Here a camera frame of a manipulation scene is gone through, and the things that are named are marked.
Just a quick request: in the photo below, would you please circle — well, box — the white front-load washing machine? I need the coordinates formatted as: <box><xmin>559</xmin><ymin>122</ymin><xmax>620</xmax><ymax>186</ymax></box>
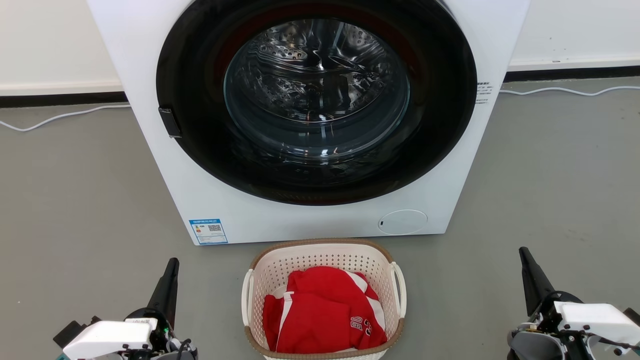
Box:
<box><xmin>86</xmin><ymin>0</ymin><xmax>531</xmax><ymax>246</ymax></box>

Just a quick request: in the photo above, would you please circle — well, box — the white perforated laundry basket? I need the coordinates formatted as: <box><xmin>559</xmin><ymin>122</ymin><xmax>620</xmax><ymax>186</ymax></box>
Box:
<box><xmin>241</xmin><ymin>238</ymin><xmax>407</xmax><ymax>360</ymax></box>

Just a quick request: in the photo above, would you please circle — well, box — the round white filter cover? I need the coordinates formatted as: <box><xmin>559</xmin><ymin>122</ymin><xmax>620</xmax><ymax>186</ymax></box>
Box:
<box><xmin>378</xmin><ymin>209</ymin><xmax>428</xmax><ymax>236</ymax></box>

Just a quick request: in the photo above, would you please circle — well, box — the black door latch handle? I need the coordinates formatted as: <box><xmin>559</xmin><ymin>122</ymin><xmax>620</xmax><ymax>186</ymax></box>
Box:
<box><xmin>158</xmin><ymin>106</ymin><xmax>182</xmax><ymax>139</ymax></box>

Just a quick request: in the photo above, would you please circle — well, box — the white power cable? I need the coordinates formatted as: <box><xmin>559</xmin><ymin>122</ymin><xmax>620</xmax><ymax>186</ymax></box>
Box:
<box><xmin>500</xmin><ymin>86</ymin><xmax>640</xmax><ymax>97</ymax></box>
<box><xmin>0</xmin><ymin>103</ymin><xmax>132</xmax><ymax>133</ymax></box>

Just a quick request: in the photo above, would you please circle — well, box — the steel washing drum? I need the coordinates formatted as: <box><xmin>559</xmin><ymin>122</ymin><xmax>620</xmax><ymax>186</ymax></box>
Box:
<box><xmin>224</xmin><ymin>19</ymin><xmax>411</xmax><ymax>161</ymax></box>

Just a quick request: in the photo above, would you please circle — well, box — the red and white garment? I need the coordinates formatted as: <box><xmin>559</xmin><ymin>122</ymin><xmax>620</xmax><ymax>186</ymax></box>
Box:
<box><xmin>262</xmin><ymin>266</ymin><xmax>388</xmax><ymax>354</ymax></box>

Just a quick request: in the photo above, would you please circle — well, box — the blue energy label sticker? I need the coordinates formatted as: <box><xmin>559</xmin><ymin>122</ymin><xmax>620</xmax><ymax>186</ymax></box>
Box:
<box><xmin>188</xmin><ymin>218</ymin><xmax>229</xmax><ymax>245</ymax></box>

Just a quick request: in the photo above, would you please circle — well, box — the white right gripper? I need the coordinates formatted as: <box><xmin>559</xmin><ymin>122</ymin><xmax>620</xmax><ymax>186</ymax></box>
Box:
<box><xmin>507</xmin><ymin>246</ymin><xmax>640</xmax><ymax>360</ymax></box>

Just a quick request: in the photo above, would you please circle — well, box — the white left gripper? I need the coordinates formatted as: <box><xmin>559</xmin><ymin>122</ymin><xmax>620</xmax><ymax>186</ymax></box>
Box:
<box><xmin>54</xmin><ymin>258</ymin><xmax>198</xmax><ymax>360</ymax></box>

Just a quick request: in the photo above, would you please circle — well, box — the black round washer door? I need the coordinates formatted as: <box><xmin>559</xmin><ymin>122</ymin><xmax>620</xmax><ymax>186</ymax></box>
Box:
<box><xmin>156</xmin><ymin>0</ymin><xmax>478</xmax><ymax>206</ymax></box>

